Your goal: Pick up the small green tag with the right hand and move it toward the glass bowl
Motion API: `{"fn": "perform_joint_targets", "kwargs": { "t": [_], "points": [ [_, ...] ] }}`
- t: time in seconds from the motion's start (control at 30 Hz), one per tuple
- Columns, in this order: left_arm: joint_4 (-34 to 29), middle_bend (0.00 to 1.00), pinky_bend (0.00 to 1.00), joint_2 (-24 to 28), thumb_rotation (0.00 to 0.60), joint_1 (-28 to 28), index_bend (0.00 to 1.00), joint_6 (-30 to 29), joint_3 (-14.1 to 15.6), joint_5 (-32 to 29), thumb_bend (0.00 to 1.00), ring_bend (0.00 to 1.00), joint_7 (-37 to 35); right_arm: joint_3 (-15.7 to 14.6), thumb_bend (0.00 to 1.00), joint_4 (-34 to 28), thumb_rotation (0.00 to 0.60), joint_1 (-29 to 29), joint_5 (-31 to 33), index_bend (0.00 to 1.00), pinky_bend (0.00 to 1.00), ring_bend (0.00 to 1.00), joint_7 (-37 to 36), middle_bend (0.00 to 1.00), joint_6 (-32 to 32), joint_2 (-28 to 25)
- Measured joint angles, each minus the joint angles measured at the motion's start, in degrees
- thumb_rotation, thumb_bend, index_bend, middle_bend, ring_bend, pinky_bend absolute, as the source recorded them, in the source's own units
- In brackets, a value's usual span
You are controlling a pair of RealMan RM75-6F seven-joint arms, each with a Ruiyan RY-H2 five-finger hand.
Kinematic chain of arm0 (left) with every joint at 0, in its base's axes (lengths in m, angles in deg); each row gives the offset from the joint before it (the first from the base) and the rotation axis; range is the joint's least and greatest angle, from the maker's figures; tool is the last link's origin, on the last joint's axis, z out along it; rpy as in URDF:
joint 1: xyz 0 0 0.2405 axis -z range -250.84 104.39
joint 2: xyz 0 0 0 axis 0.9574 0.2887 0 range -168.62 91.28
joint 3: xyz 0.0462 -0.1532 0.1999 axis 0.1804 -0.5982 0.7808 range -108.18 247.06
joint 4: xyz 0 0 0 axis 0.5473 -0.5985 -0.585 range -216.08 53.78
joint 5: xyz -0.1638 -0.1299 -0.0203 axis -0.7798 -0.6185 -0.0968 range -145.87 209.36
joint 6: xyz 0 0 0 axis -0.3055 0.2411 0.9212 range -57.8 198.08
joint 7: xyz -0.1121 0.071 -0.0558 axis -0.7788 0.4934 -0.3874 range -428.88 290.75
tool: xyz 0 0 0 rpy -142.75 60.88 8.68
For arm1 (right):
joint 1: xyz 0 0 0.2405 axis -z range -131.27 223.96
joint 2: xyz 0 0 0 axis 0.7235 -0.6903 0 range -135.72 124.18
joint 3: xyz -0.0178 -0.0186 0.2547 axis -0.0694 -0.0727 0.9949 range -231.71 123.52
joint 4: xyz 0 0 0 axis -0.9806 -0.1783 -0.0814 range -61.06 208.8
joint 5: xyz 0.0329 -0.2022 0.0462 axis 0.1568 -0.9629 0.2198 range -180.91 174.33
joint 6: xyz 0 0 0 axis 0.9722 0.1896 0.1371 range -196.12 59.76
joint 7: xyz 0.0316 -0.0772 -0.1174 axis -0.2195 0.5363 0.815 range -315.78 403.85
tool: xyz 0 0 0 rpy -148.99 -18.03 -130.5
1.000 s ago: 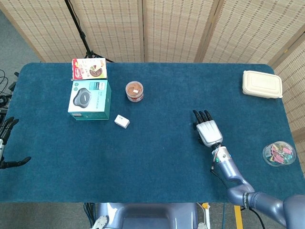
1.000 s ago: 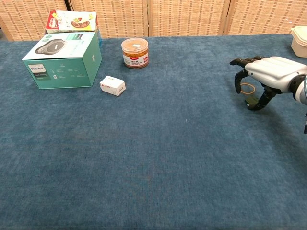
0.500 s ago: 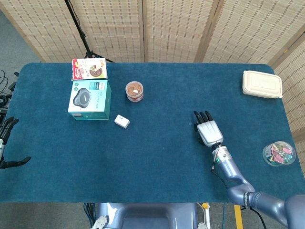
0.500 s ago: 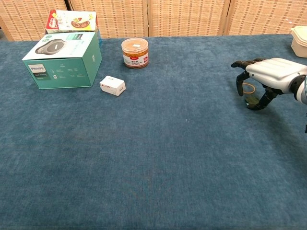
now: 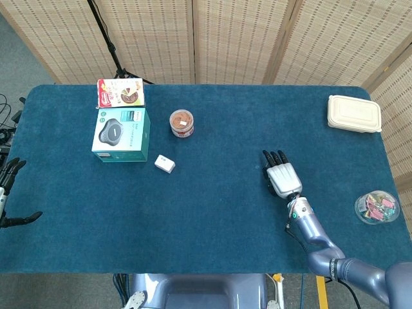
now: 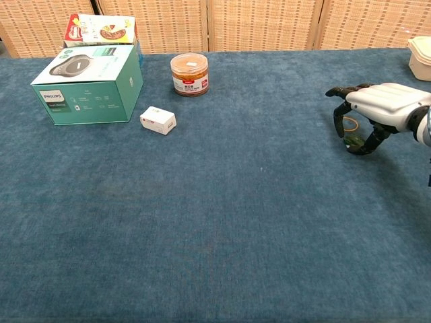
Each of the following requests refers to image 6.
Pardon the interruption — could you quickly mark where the bamboo folding screen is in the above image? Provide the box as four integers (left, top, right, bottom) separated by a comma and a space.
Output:
0, 0, 431, 59

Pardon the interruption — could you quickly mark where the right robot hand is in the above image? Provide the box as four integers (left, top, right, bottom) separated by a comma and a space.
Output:
325, 83, 431, 156

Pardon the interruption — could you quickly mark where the teal Philips product box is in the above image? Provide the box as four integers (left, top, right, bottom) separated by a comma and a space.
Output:
30, 44, 144, 127

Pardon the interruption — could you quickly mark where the small white box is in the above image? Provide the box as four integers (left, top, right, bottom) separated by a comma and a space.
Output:
139, 106, 177, 136

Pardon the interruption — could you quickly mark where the clear jar with orange contents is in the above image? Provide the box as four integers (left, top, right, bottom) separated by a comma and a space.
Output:
170, 52, 210, 98

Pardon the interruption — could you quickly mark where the tan rubber band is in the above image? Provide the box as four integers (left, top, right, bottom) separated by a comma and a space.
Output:
342, 116, 360, 133

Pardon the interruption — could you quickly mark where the beige lidded lunch container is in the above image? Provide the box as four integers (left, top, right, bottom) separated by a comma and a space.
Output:
407, 35, 431, 81

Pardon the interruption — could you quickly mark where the red white pizza food box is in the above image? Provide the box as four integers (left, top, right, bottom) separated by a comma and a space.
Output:
63, 13, 139, 48

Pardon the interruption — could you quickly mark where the blue table cloth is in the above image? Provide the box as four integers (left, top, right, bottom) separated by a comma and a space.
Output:
0, 48, 431, 323

